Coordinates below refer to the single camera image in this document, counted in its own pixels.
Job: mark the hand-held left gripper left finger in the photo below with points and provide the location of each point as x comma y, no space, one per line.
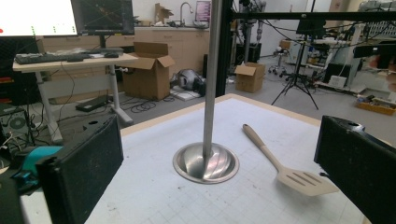
84,168

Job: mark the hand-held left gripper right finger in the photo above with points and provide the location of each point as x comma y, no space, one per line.
361,168

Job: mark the beige slotted spatula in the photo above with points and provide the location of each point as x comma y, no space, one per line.
299,180

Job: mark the steel utensil stand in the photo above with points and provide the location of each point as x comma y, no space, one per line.
213,77

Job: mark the yellow tray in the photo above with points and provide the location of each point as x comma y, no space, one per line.
376,107

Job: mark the flat black device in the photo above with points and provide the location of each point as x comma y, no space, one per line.
92,103

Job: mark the white grid mat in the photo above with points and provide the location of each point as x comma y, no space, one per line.
155,193

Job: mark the black computer tower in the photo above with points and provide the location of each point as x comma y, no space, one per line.
14,124

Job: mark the black tripod stand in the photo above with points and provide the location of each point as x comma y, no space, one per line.
295,81

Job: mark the beige standing desk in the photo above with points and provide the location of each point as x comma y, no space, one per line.
87,63

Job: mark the large open cardboard box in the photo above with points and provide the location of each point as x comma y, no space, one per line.
146,81

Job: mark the black keyboard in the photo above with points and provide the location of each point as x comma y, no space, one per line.
46,58

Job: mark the flat white box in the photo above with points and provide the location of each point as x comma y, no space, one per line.
185,94

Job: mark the grey bag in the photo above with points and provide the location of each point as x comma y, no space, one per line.
190,81

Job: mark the small open cardboard box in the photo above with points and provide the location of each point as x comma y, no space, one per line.
249,79

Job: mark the dark monitor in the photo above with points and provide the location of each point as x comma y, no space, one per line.
106,15

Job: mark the lit white monitor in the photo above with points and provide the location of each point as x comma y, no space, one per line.
34,15

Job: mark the curved metal faucet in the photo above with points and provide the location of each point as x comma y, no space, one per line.
181,12

